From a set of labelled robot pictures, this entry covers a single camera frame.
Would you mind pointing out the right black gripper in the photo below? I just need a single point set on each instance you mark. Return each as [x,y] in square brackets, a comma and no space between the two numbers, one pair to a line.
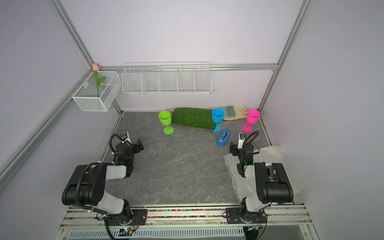
[236,148]

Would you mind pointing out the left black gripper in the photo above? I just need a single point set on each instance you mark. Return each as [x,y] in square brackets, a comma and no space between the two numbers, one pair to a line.
[135,146]

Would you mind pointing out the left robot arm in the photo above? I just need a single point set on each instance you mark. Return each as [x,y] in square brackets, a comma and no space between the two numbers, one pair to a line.
[86,188]

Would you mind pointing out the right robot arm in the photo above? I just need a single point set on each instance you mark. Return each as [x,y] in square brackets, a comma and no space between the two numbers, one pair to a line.
[272,184]

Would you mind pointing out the bubble wrap sheet stack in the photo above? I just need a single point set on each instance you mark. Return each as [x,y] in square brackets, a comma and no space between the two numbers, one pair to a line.
[245,187]

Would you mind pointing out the pink plastic wine glass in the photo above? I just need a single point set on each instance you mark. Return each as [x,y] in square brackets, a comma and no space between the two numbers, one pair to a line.
[251,118]

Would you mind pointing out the blue plastic wine glass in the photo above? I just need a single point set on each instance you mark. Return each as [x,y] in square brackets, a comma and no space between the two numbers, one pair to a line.
[217,117]

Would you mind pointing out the blue tape dispenser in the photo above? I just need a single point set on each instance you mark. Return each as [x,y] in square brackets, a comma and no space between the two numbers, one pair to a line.
[223,138]

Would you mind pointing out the beige work glove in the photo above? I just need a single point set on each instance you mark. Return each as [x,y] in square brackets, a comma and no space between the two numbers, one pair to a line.
[234,113]

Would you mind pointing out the green artificial grass mat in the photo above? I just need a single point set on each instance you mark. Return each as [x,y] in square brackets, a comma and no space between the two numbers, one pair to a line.
[193,117]

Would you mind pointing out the white mesh corner basket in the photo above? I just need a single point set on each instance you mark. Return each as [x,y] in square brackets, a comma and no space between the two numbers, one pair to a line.
[86,96]

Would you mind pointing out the white vent grille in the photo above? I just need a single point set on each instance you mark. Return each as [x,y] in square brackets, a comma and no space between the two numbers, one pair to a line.
[158,233]

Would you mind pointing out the artificial tulip flower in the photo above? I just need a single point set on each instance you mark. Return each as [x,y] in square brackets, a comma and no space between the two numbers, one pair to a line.
[98,80]

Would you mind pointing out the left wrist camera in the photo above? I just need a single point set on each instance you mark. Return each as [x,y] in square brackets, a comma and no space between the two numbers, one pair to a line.
[125,138]

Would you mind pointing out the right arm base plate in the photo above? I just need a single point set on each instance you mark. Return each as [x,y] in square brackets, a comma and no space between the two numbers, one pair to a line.
[238,216]

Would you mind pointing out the white wire wall basket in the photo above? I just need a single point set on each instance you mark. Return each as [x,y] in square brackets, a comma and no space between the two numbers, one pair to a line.
[167,78]

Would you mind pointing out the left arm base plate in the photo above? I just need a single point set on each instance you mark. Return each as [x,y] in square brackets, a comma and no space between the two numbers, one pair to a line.
[135,217]

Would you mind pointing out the aluminium front rail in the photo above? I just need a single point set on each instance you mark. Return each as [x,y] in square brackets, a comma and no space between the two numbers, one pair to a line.
[211,215]

